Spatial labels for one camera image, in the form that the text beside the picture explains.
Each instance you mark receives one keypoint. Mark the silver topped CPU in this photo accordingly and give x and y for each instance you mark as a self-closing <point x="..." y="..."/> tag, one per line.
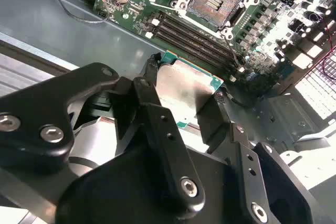
<point x="183" y="87"/>

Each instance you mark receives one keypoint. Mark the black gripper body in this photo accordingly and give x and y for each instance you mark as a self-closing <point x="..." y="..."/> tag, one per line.
<point x="131" y="187"/>

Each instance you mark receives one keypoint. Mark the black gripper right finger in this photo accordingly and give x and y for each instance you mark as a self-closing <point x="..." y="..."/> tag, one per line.
<point x="244" y="155"/>

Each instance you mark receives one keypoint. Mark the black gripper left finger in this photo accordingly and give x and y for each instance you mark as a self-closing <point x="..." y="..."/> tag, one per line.
<point x="39" y="103"/>

